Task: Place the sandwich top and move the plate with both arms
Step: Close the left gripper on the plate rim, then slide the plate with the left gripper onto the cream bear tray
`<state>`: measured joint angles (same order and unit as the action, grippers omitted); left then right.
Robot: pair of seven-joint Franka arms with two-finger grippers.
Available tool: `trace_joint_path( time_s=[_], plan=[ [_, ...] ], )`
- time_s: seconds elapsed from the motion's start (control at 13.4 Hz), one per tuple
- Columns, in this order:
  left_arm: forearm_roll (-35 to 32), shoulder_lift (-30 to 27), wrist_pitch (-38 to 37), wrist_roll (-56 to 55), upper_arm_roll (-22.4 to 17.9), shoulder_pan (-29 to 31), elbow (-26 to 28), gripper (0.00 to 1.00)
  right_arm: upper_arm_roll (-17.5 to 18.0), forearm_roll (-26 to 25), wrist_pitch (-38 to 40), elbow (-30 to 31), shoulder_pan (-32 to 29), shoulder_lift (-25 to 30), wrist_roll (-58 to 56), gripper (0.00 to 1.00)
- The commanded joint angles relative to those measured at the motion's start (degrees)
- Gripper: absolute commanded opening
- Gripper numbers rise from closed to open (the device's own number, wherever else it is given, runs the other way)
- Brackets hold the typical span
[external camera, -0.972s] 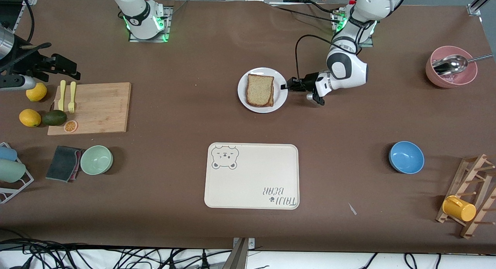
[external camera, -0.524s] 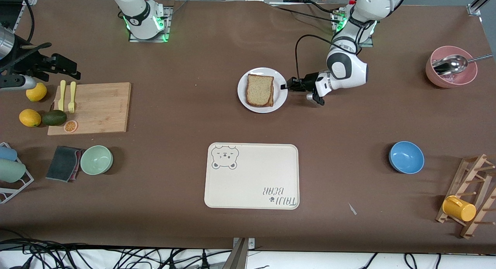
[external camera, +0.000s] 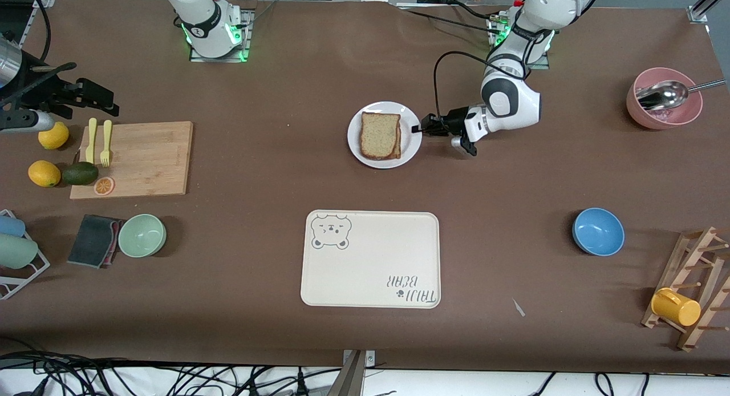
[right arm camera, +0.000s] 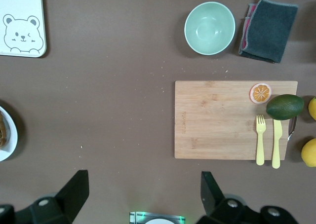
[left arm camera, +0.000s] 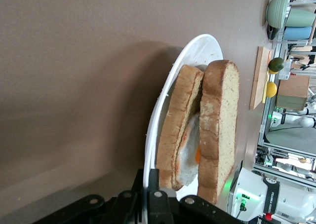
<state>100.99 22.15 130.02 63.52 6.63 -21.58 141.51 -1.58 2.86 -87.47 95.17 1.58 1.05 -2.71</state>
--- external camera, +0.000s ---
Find pale green bowl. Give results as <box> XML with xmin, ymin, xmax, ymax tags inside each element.
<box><xmin>118</xmin><ymin>214</ymin><xmax>167</xmax><ymax>258</ymax></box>

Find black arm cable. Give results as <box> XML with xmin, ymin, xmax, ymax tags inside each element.
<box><xmin>433</xmin><ymin>51</ymin><xmax>528</xmax><ymax>120</ymax></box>
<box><xmin>0</xmin><ymin>0</ymin><xmax>78</xmax><ymax>108</ymax></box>

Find metal table edge bracket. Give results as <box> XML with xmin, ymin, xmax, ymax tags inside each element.
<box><xmin>328</xmin><ymin>349</ymin><xmax>376</xmax><ymax>396</ymax></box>

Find metal serving spoon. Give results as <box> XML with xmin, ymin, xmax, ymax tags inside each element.
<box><xmin>636</xmin><ymin>79</ymin><xmax>727</xmax><ymax>111</ymax></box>

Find yellow lemon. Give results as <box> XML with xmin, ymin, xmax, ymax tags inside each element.
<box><xmin>28</xmin><ymin>160</ymin><xmax>62</xmax><ymax>188</ymax></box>
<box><xmin>38</xmin><ymin>121</ymin><xmax>70</xmax><ymax>150</ymax></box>

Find yellow plastic mug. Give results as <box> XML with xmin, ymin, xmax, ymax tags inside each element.
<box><xmin>651</xmin><ymin>288</ymin><xmax>701</xmax><ymax>327</ymax></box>

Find yellow plastic fork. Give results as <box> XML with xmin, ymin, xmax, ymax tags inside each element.
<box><xmin>100</xmin><ymin>120</ymin><xmax>113</xmax><ymax>168</ymax></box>

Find black cable on table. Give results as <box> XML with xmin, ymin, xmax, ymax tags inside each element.
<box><xmin>396</xmin><ymin>5</ymin><xmax>505</xmax><ymax>34</ymax></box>

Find grey sponge cloth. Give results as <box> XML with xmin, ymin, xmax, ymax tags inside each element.
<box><xmin>67</xmin><ymin>215</ymin><xmax>125</xmax><ymax>269</ymax></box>

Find wooden mug drying rack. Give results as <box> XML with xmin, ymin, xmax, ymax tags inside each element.
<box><xmin>641</xmin><ymin>227</ymin><xmax>730</xmax><ymax>352</ymax></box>

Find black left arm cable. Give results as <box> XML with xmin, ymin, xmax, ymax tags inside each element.
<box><xmin>433</xmin><ymin>51</ymin><xmax>528</xmax><ymax>120</ymax></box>

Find blue bowl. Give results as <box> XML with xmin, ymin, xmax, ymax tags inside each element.
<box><xmin>572</xmin><ymin>208</ymin><xmax>625</xmax><ymax>256</ymax></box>

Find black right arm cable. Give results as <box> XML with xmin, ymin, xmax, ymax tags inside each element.
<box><xmin>0</xmin><ymin>0</ymin><xmax>78</xmax><ymax>108</ymax></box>

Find green avocado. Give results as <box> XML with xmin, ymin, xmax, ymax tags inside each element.
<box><xmin>62</xmin><ymin>161</ymin><xmax>99</xmax><ymax>186</ymax></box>

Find pink bowl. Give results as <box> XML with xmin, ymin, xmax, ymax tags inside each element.
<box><xmin>626</xmin><ymin>67</ymin><xmax>703</xmax><ymax>130</ymax></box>

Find white round plate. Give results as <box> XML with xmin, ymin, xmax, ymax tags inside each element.
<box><xmin>347</xmin><ymin>102</ymin><xmax>423</xmax><ymax>169</ymax></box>

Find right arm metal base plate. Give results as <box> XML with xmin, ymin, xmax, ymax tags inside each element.
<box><xmin>189</xmin><ymin>8</ymin><xmax>253</xmax><ymax>63</ymax></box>

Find white wire cup rack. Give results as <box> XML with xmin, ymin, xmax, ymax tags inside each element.
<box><xmin>0</xmin><ymin>209</ymin><xmax>51</xmax><ymax>300</ymax></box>

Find brown sandwich cover bread slice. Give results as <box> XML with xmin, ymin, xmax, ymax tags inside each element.
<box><xmin>360</xmin><ymin>112</ymin><xmax>402</xmax><ymax>160</ymax></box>

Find pale green cup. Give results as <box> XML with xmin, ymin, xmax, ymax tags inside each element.
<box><xmin>0</xmin><ymin>234</ymin><xmax>39</xmax><ymax>269</ymax></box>

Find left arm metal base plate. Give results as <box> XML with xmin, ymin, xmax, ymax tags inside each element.
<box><xmin>488</xmin><ymin>14</ymin><xmax>551</xmax><ymax>70</ymax></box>

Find tangled black floor cables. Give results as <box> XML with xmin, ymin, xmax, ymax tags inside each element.
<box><xmin>0</xmin><ymin>336</ymin><xmax>343</xmax><ymax>396</ymax></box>

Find wooden cutting board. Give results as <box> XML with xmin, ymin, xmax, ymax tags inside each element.
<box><xmin>70</xmin><ymin>121</ymin><xmax>194</xmax><ymax>200</ymax></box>

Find cream tray with bear print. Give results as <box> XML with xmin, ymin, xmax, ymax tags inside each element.
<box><xmin>301</xmin><ymin>210</ymin><xmax>441</xmax><ymax>309</ymax></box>

